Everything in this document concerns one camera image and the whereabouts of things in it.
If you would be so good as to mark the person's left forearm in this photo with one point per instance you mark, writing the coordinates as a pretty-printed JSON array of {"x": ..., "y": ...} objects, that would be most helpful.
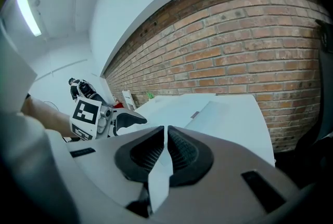
[{"x": 46, "y": 119}]

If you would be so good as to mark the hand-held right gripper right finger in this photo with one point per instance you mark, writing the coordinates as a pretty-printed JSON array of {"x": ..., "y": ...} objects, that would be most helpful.
[{"x": 221, "y": 178}]

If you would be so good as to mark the ceiling tube light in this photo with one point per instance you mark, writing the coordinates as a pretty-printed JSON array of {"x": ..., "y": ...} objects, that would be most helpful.
[{"x": 28, "y": 13}]

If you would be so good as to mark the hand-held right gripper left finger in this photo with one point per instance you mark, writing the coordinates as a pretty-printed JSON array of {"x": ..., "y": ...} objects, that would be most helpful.
[{"x": 104, "y": 163}]

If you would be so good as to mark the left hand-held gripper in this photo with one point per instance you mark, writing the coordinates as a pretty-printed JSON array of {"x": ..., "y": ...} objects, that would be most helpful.
[{"x": 86, "y": 113}]

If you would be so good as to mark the white square table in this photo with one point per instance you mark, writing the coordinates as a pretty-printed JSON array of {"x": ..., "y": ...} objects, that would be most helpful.
[{"x": 161, "y": 108}]

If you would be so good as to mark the small green plant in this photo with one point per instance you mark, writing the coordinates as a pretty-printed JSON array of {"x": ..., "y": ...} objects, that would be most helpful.
[{"x": 149, "y": 94}]

